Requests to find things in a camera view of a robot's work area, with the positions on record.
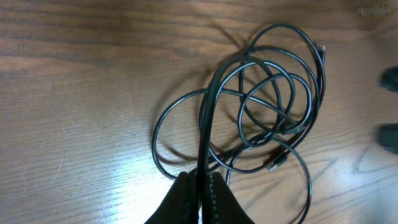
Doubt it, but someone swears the black usb cable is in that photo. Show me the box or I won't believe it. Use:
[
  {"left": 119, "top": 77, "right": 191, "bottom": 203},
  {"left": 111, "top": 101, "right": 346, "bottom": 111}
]
[{"left": 151, "top": 23, "right": 326, "bottom": 224}]

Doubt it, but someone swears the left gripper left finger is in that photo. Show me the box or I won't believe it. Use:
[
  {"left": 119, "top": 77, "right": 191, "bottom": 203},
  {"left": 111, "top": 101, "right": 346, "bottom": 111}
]
[{"left": 145, "top": 171, "right": 199, "bottom": 224}]

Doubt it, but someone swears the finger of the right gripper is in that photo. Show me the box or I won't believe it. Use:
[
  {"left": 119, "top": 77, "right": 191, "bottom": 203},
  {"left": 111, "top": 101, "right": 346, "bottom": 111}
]
[{"left": 377, "top": 123, "right": 398, "bottom": 154}]

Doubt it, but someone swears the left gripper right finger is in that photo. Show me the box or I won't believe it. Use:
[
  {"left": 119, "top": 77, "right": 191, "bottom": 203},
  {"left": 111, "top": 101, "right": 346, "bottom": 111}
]
[{"left": 201, "top": 172, "right": 254, "bottom": 224}]

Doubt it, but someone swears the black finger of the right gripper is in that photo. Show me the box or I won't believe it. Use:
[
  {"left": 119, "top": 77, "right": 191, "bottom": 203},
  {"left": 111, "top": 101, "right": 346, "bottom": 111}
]
[{"left": 379, "top": 66, "right": 398, "bottom": 93}]

